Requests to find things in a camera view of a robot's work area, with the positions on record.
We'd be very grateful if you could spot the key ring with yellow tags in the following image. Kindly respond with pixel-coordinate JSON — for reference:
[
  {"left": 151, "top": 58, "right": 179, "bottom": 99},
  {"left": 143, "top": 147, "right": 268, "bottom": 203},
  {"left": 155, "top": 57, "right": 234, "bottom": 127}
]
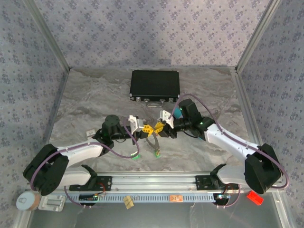
[{"left": 144, "top": 134, "right": 162, "bottom": 152}]

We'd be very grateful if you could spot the teal marker pen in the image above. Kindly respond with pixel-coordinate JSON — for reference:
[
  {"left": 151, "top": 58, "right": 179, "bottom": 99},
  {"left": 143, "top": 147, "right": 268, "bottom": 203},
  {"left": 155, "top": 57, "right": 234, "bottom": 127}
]
[{"left": 171, "top": 108, "right": 205, "bottom": 142}]

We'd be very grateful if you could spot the black ribbed carrying case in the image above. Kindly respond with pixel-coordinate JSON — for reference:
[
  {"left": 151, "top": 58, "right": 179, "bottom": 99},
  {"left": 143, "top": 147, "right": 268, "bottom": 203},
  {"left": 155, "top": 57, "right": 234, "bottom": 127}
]
[{"left": 129, "top": 70, "right": 181, "bottom": 108}]

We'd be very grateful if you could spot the white tray with black part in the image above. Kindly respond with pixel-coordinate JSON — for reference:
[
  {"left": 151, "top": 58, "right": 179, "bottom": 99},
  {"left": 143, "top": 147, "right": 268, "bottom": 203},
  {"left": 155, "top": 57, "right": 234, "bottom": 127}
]
[{"left": 26, "top": 171, "right": 240, "bottom": 192}]

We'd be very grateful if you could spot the small wooden block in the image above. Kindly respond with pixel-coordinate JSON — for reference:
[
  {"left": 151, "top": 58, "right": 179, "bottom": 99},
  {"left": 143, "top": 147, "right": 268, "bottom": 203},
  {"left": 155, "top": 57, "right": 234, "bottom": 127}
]
[{"left": 123, "top": 196, "right": 135, "bottom": 209}]

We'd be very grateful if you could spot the left small circuit board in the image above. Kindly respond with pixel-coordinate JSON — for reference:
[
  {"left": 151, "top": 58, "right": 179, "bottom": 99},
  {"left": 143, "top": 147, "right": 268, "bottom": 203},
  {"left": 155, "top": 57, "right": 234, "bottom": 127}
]
[{"left": 79, "top": 193, "right": 98, "bottom": 201}]

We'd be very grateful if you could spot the small circuit board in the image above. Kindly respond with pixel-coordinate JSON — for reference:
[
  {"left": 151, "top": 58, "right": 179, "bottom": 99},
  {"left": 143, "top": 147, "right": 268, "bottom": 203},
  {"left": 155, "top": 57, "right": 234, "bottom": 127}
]
[
  {"left": 213, "top": 193, "right": 231, "bottom": 206},
  {"left": 79, "top": 193, "right": 98, "bottom": 201}
]

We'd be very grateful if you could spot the right small circuit board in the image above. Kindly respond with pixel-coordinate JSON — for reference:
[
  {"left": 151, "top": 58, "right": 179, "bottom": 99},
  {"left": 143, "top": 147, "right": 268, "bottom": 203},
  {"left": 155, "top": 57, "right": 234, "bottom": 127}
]
[{"left": 213, "top": 193, "right": 231, "bottom": 206}]

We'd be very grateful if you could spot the red plastic block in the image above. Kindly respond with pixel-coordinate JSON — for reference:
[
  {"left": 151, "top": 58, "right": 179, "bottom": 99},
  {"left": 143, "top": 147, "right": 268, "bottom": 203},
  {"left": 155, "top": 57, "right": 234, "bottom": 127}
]
[{"left": 246, "top": 190, "right": 265, "bottom": 206}]

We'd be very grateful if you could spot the white tape roll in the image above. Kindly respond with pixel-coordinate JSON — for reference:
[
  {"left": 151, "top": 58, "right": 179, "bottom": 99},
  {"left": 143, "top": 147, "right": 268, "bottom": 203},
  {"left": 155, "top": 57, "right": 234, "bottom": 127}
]
[{"left": 16, "top": 191, "right": 40, "bottom": 211}]

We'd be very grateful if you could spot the aluminium table edge rail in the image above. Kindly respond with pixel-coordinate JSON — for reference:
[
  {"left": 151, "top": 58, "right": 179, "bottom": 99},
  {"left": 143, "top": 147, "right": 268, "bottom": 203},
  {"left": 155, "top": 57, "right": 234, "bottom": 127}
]
[
  {"left": 42, "top": 68, "right": 71, "bottom": 155},
  {"left": 230, "top": 67, "right": 294, "bottom": 228}
]

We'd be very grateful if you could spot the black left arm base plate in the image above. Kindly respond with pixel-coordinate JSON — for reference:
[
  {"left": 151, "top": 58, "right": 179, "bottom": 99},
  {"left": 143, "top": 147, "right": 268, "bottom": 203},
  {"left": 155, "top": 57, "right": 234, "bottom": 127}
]
[{"left": 69, "top": 175, "right": 113, "bottom": 192}]

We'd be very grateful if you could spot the grey slotted cable duct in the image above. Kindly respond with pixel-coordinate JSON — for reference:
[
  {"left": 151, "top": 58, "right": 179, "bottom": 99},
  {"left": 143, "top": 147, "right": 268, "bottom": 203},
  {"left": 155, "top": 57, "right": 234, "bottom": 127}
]
[{"left": 64, "top": 192, "right": 216, "bottom": 204}]

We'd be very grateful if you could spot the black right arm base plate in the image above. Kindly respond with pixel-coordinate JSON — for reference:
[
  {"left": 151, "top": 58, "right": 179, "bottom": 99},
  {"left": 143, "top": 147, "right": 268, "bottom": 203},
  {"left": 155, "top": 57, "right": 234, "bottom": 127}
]
[{"left": 195, "top": 175, "right": 219, "bottom": 190}]

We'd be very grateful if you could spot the white plastic bracket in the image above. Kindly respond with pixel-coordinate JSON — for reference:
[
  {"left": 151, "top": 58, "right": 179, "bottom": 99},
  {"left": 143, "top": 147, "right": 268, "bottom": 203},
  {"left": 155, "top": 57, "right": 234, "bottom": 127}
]
[{"left": 38, "top": 194, "right": 66, "bottom": 212}]

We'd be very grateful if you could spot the aluminium frame post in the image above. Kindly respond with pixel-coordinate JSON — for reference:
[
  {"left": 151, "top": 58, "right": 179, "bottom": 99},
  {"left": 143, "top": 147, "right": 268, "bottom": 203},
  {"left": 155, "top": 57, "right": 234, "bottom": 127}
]
[
  {"left": 23, "top": 0, "right": 71, "bottom": 71},
  {"left": 234, "top": 0, "right": 284, "bottom": 74}
]

